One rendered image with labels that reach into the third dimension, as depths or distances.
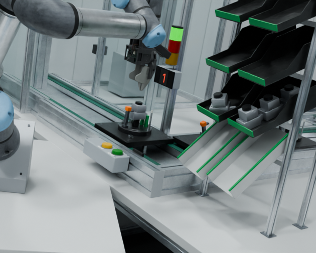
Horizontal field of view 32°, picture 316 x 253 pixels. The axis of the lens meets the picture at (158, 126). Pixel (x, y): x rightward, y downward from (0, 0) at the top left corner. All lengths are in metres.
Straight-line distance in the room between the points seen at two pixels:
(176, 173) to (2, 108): 0.66
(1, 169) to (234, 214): 0.80
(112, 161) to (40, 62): 1.09
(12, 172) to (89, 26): 0.59
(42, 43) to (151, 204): 1.31
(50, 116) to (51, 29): 1.11
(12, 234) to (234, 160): 0.74
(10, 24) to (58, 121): 0.94
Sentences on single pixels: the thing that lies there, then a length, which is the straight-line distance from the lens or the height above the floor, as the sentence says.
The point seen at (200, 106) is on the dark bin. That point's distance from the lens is 1.87.
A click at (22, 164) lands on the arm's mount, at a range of 1.84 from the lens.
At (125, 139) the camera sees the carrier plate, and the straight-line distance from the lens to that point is 2.14.
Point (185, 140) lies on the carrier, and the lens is 2.25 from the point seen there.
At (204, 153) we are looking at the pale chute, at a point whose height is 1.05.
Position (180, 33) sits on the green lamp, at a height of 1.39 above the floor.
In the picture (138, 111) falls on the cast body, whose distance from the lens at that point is 2.21.
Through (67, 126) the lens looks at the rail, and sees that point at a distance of 2.36.
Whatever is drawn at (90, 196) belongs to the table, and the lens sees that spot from 1.87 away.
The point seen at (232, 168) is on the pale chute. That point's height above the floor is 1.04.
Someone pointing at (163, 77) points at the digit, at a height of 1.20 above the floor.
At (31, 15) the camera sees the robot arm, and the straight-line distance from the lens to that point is 1.41.
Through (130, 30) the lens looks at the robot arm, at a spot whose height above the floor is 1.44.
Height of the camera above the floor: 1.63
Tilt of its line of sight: 16 degrees down
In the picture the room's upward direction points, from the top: 10 degrees clockwise
